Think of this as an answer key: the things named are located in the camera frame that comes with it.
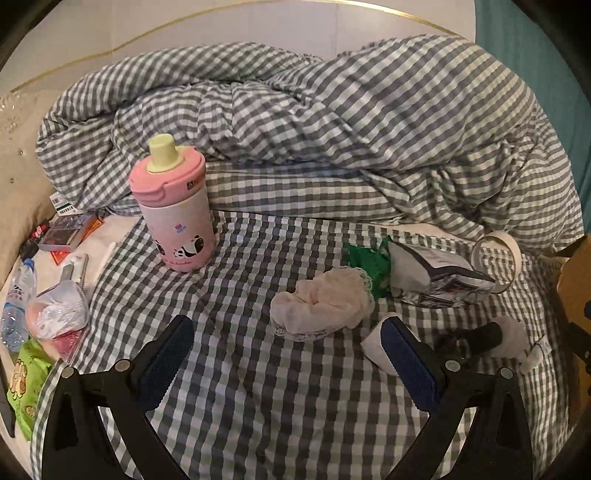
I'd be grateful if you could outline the black and red packet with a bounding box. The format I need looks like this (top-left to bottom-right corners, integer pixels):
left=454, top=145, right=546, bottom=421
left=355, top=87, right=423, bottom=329
left=18, top=220, right=51, bottom=261

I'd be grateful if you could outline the teal curtain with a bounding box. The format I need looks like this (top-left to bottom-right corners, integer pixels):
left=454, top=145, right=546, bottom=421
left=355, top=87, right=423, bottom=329
left=475, top=0, right=591, bottom=199

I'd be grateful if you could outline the clear plastic water bottle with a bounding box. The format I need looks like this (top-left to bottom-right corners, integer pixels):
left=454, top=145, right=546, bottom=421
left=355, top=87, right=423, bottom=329
left=0, top=258, right=38, bottom=356

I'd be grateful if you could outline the clear bag of small things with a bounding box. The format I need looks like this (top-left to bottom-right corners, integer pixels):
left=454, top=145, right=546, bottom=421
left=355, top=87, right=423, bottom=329
left=25, top=281, right=90, bottom=363

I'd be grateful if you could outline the pink panda print bottle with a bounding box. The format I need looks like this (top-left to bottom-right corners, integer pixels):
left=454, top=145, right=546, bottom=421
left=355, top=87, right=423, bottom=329
left=128, top=133, right=218, bottom=273

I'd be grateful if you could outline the brown cardboard box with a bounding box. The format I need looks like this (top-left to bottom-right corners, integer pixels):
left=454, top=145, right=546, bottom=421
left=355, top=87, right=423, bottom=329
left=556, top=233, right=591, bottom=333

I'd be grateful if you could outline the white cloth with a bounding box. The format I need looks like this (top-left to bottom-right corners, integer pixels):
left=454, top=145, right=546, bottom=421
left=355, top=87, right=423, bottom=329
left=360, top=312, right=402, bottom=377

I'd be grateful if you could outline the orange packet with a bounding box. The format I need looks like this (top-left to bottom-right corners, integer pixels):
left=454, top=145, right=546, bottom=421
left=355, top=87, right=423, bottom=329
left=51, top=217, right=103, bottom=266

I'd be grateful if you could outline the white and green small box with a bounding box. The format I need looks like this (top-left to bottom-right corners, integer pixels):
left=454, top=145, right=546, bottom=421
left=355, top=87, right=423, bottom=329
left=50, top=193, right=88, bottom=217

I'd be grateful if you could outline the grey checkered bed sheet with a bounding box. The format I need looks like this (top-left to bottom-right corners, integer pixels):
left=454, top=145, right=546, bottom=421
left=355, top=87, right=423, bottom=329
left=28, top=161, right=578, bottom=480

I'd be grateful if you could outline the black and white plush item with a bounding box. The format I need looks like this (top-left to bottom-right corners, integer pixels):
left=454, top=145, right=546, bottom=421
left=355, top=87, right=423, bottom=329
left=434, top=316, right=552, bottom=374

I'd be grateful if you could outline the cream lace trimmed cloth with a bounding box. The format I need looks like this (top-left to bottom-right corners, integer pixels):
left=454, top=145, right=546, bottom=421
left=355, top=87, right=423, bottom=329
left=270, top=268, right=376, bottom=342

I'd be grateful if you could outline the white tape roll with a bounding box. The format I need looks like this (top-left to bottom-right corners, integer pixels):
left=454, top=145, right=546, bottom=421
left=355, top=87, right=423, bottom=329
left=471, top=231, right=523, bottom=295

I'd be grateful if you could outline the grey checkered duvet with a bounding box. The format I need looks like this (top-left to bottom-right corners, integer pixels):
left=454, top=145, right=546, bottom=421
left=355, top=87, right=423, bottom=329
left=36, top=33, right=585, bottom=241

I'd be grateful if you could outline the white and silver plastic bag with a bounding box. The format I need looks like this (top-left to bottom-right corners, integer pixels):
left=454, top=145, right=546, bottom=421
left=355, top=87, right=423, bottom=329
left=387, top=240, right=497, bottom=309

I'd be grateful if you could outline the white headboard with gold trim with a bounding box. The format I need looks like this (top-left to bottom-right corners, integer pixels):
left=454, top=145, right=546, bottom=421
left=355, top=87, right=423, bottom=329
left=9, top=0, right=476, bottom=121

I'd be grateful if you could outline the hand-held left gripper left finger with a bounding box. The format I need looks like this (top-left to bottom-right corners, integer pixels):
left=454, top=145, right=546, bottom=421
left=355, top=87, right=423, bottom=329
left=41, top=315, right=195, bottom=480

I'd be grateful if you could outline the green snack packet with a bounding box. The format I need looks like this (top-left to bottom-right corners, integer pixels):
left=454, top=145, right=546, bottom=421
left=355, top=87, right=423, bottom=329
left=7, top=339, right=56, bottom=439

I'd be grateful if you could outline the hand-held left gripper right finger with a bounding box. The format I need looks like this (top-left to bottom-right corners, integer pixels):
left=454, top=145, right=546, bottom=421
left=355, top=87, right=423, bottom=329
left=379, top=316, right=536, bottom=480

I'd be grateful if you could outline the dark flat box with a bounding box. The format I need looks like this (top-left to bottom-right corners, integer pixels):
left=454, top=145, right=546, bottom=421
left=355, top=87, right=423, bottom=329
left=38, top=213, right=95, bottom=252

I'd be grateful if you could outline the cream padded cushion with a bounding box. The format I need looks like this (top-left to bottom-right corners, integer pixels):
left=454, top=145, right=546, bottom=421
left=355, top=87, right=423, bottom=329
left=0, top=90, right=61, bottom=278

